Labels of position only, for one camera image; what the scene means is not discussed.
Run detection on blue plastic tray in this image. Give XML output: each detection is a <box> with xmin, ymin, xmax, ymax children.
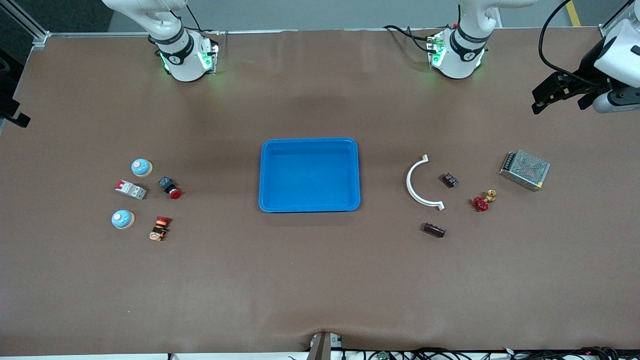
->
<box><xmin>258</xmin><ymin>137</ymin><xmax>361</xmax><ymax>214</ymax></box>

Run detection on brass valve red handwheel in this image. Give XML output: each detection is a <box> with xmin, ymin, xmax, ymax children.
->
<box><xmin>473</xmin><ymin>189</ymin><xmax>498</xmax><ymax>213</ymax></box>

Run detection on brown camera stand post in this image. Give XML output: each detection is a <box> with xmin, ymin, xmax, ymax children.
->
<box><xmin>307</xmin><ymin>331</ymin><xmax>344</xmax><ymax>360</ymax></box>

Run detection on white red circuit breaker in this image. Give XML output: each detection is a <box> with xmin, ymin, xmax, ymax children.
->
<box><xmin>114</xmin><ymin>179</ymin><xmax>148</xmax><ymax>201</ymax></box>

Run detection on white curved plastic bracket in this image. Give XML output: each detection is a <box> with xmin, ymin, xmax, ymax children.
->
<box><xmin>406</xmin><ymin>154</ymin><xmax>445</xmax><ymax>211</ymax></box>

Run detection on black right base cable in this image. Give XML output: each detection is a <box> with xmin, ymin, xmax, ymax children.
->
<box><xmin>184</xmin><ymin>5</ymin><xmax>222</xmax><ymax>37</ymax></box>

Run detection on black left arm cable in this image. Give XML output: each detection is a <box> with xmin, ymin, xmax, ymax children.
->
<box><xmin>538</xmin><ymin>0</ymin><xmax>601</xmax><ymax>83</ymax></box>

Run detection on red yellow button switch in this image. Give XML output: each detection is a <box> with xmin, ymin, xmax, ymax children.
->
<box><xmin>148</xmin><ymin>216</ymin><xmax>172</xmax><ymax>242</ymax></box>

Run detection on black left base cables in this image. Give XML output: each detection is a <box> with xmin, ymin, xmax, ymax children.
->
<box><xmin>383</xmin><ymin>23</ymin><xmax>437</xmax><ymax>54</ymax></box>

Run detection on red mushroom push button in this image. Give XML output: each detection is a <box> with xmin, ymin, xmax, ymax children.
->
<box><xmin>158</xmin><ymin>176</ymin><xmax>183</xmax><ymax>200</ymax></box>

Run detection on metal mesh power supply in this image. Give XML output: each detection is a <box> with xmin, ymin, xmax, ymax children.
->
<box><xmin>499</xmin><ymin>149</ymin><xmax>551</xmax><ymax>192</ymax></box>

